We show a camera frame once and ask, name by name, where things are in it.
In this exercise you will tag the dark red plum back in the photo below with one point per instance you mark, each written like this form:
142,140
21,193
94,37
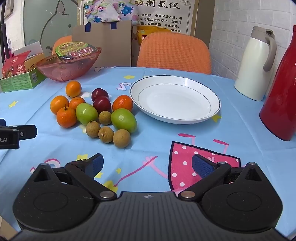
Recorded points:
97,93

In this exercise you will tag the red snack packet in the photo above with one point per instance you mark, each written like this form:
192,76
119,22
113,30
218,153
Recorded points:
16,65

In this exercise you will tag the small tangerine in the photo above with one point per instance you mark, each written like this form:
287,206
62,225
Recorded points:
75,102

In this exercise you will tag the orange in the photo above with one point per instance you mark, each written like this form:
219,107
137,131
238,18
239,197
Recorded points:
73,89
57,103

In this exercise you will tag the orange chair near plate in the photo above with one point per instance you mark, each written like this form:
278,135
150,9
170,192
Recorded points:
174,51

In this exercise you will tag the white thermos jug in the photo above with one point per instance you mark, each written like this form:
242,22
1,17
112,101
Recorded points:
257,64

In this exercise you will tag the green cardboard box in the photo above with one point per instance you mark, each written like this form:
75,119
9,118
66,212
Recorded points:
24,81

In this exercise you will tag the red thermos jug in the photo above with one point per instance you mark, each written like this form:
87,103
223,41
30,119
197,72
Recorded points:
278,111

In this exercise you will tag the dark red plum front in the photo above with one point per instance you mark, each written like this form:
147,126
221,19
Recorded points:
102,103

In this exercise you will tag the blue cartoon tablecloth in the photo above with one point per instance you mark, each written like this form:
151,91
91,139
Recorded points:
143,166

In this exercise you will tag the green apple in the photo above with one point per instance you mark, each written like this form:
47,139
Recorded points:
124,119
85,113

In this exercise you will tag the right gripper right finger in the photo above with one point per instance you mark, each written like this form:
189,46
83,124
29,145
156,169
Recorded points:
212,174

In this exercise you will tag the floral fabric bundle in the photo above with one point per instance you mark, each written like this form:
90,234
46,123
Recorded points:
111,11

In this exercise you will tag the dark red plum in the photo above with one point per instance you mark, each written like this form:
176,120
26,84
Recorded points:
102,103
97,93

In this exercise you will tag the chinese text poster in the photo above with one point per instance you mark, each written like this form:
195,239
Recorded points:
176,15

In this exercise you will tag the brown cardboard box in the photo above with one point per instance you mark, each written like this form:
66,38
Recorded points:
117,40

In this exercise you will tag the yellow snack bag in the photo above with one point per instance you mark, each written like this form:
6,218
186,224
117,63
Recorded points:
143,31

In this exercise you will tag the stemmed tangerine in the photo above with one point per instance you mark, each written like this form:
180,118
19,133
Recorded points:
66,117

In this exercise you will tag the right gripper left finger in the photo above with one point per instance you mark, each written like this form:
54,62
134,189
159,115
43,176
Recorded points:
83,172

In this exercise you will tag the instant noodle cup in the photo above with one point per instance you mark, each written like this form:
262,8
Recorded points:
74,50

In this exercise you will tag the white porcelain plate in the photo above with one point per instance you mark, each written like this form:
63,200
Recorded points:
174,99

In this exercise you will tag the orange chair far left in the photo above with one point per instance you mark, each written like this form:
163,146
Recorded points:
60,41

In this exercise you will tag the pink glass bowl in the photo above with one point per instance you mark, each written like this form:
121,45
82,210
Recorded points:
56,69

